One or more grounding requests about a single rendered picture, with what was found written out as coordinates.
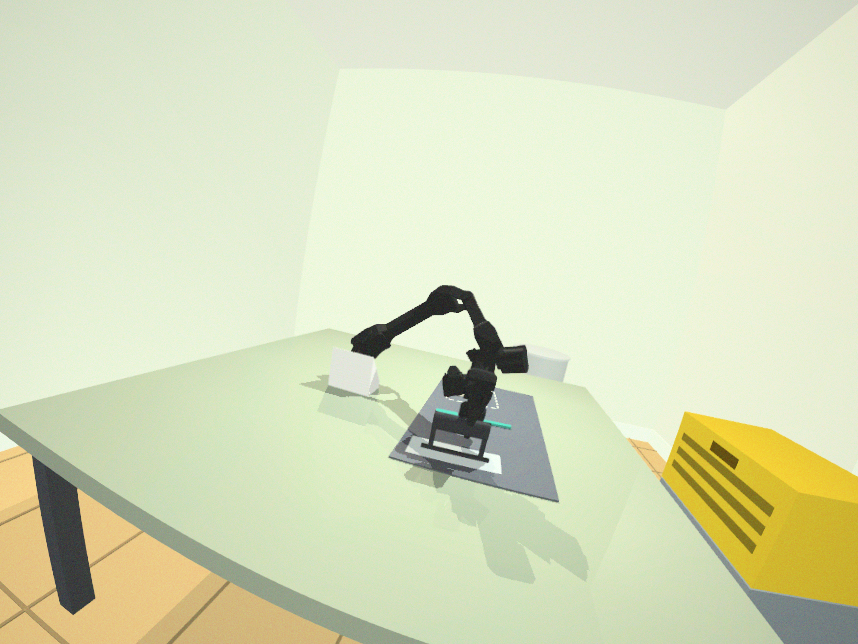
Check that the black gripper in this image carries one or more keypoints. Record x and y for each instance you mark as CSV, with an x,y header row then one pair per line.
x,y
478,394

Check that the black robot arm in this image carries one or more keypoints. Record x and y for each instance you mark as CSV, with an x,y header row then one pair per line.
x,y
375,339

